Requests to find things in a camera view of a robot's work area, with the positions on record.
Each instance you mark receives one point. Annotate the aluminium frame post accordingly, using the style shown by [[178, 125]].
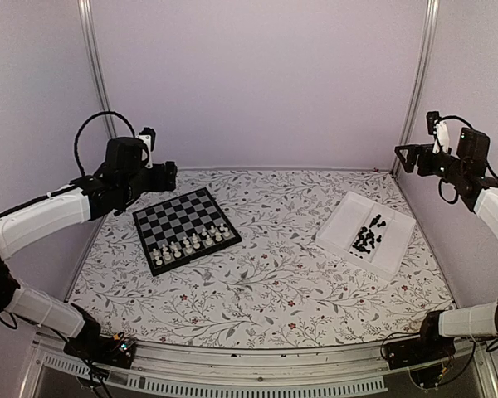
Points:
[[93, 55], [424, 55]]

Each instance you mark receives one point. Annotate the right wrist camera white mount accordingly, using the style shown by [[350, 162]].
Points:
[[437, 127]]

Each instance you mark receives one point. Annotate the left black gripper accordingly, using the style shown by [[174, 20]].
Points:
[[159, 184]]

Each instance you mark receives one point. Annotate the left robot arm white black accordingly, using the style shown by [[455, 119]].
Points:
[[126, 173]]

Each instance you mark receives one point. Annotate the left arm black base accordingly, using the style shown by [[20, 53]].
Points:
[[117, 350]]

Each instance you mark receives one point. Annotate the white chess pieces row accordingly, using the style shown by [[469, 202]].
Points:
[[190, 245]]

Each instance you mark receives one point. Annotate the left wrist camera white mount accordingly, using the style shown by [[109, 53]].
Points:
[[147, 136]]

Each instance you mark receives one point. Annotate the front aluminium rail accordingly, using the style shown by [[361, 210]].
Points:
[[176, 371]]

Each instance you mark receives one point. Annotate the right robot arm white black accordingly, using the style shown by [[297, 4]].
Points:
[[466, 171]]

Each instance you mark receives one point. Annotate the black chess pieces pile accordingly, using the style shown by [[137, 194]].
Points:
[[369, 237]]

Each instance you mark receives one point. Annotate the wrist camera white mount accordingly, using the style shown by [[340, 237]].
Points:
[[437, 127], [147, 136]]

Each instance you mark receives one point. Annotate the right aluminium frame post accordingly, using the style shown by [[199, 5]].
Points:
[[424, 55]]

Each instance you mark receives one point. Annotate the left aluminium frame post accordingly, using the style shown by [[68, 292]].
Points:
[[93, 55]]

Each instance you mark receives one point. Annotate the white plastic divided tray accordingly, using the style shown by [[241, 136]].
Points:
[[338, 232]]

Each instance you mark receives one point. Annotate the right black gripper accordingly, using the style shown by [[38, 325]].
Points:
[[416, 150]]

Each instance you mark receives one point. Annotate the black and grey chessboard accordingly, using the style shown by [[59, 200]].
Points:
[[170, 220]]

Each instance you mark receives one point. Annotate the floral patterned table mat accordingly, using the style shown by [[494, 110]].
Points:
[[274, 289]]

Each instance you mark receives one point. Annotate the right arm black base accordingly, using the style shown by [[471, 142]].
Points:
[[428, 359]]

